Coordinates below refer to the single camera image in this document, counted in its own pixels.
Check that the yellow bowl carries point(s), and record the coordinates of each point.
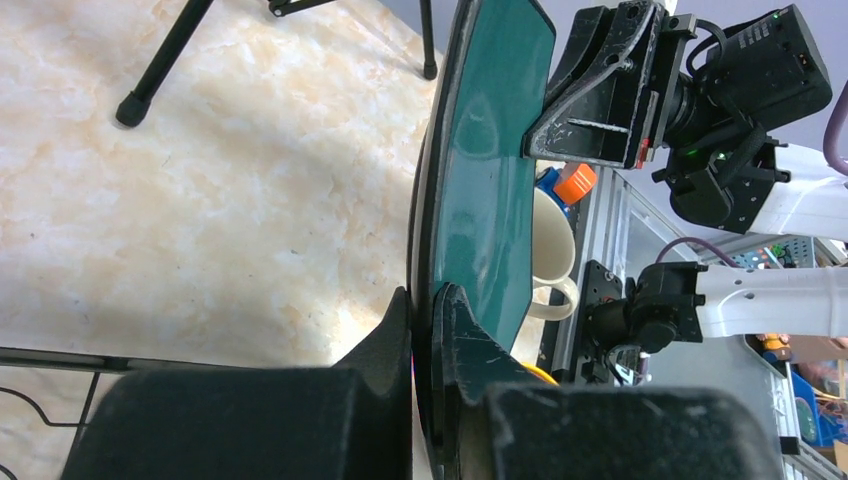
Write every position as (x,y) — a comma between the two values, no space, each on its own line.
(540,373)

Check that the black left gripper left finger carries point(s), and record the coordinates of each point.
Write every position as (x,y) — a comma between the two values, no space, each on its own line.
(352,420)

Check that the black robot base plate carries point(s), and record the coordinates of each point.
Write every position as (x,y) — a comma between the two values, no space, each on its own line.
(568,350)

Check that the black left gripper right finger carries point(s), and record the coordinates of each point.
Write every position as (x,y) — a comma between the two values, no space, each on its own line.
(490,418)

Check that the blue toy car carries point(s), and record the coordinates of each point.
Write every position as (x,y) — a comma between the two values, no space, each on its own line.
(546,180)

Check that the dark teal square plate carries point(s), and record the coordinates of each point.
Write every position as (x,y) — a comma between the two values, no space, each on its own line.
(472,201)

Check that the black wire dish rack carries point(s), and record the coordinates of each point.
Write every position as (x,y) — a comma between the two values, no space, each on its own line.
(49,395)

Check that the beige mug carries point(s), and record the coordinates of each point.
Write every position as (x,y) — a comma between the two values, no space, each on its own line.
(553,258)

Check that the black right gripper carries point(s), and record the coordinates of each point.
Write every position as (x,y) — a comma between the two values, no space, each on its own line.
(717,92)

